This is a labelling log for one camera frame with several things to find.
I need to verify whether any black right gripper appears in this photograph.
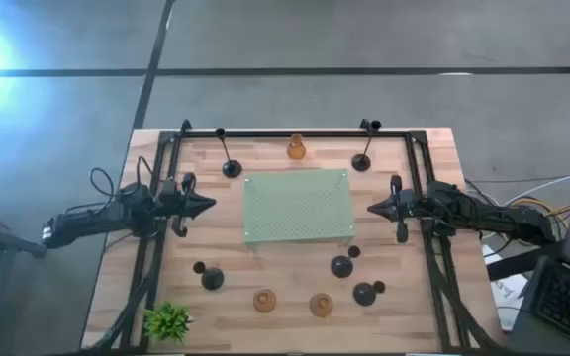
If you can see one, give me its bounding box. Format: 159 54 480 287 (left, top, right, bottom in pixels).
366 175 428 243

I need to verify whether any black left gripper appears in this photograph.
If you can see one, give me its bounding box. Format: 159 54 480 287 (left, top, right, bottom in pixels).
158 172 217 238

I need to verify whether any taller black candlestick holder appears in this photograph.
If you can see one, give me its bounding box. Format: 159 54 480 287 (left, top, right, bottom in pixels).
214 127 243 179
350 118 383 173

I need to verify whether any amber glass candle holder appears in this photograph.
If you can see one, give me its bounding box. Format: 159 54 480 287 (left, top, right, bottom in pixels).
286 132 308 161
308 292 334 318
252 288 278 313

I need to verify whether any green perforated metal shelf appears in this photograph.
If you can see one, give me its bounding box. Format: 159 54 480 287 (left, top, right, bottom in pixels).
242 168 357 251

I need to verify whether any green plant in white pot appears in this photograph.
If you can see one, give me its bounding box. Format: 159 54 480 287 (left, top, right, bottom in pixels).
142 300 195 346

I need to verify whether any white paper sheet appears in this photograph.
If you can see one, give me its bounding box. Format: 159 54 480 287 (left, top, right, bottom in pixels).
482 244 528 332

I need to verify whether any dark laptop computer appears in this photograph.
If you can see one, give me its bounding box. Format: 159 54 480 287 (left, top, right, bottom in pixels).
531 142 570 352

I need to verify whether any black aluminium table frame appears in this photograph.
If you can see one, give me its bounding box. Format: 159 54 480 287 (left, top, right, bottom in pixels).
94 118 502 353

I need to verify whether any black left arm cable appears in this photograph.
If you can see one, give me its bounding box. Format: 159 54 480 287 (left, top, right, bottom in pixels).
89 155 157 205

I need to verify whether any yellow cable bundle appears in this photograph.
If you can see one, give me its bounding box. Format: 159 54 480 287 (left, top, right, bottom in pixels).
512 196 570 220

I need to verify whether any white floor cable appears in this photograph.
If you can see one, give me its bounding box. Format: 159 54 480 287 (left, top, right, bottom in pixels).
505 171 570 207

